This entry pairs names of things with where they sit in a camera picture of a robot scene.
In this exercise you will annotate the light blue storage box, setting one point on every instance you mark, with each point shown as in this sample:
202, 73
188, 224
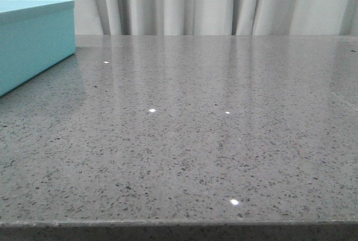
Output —
35, 35

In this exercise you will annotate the grey pleated curtain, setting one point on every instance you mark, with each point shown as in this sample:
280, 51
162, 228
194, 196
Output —
216, 17

